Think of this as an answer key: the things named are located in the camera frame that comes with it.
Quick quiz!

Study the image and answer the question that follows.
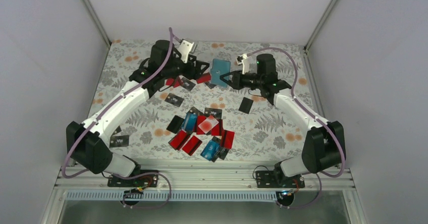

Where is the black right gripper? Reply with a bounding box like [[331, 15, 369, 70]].
[[220, 70, 263, 90]]

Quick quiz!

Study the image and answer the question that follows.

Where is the blue leather card holder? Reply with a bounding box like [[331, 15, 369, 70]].
[[210, 59, 231, 88]]

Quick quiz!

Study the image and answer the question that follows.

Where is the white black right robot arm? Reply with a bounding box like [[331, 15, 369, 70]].
[[220, 53, 346, 187]]

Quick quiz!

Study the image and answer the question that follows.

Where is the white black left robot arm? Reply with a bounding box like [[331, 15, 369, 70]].
[[62, 40, 209, 186]]

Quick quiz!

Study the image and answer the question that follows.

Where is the large red striped card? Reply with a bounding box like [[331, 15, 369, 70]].
[[196, 73, 211, 84]]

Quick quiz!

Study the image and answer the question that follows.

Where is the red card with black stripe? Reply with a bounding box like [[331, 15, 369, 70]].
[[166, 77, 182, 88]]

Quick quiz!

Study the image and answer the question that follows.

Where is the plain black card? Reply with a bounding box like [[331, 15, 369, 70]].
[[238, 97, 254, 114]]

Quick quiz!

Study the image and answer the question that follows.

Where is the red white glossy card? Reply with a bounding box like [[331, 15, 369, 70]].
[[196, 116, 219, 135]]

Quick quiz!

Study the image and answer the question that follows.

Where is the red card front left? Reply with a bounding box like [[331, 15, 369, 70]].
[[169, 130, 191, 151]]

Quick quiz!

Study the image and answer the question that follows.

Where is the black VIP card near gripper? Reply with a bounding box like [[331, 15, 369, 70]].
[[109, 135, 130, 148]]

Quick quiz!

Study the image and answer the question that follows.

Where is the floral patterned table mat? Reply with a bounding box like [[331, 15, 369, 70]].
[[76, 39, 327, 162]]

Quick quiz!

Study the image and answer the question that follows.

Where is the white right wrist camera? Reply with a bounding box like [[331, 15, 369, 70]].
[[236, 53, 250, 74]]

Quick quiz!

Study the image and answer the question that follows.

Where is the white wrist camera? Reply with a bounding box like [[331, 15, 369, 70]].
[[236, 53, 250, 74], [177, 39, 197, 64]]

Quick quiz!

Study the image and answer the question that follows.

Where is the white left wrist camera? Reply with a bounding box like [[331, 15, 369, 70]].
[[177, 39, 197, 64]]

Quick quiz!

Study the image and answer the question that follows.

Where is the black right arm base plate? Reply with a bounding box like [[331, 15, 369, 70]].
[[254, 170, 305, 189]]

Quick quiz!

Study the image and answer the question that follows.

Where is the aluminium frame rail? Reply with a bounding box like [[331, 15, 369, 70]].
[[55, 159, 355, 191]]

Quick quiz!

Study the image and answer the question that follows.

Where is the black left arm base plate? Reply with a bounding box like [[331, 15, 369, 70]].
[[107, 170, 159, 188]]

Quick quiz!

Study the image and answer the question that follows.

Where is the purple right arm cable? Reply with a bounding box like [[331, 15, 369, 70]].
[[245, 47, 346, 210]]

